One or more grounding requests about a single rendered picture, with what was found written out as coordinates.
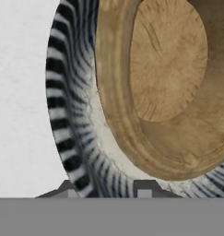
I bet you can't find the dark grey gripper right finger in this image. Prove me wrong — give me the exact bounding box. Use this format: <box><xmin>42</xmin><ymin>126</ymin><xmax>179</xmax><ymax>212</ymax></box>
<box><xmin>133</xmin><ymin>179</ymin><xmax>183</xmax><ymax>199</ymax></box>

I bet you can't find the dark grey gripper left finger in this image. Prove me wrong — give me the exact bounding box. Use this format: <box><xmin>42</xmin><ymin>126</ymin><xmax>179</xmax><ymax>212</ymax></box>
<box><xmin>35</xmin><ymin>179</ymin><xmax>81</xmax><ymax>199</ymax></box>

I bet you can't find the black and white striped bowl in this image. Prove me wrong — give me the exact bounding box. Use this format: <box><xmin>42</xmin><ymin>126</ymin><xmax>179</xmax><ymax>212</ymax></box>
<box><xmin>44</xmin><ymin>0</ymin><xmax>224</xmax><ymax>199</ymax></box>

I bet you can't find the brown wooden bowl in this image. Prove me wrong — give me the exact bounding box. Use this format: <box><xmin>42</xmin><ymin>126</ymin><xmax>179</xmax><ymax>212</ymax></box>
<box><xmin>94</xmin><ymin>0</ymin><xmax>224</xmax><ymax>182</ymax></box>

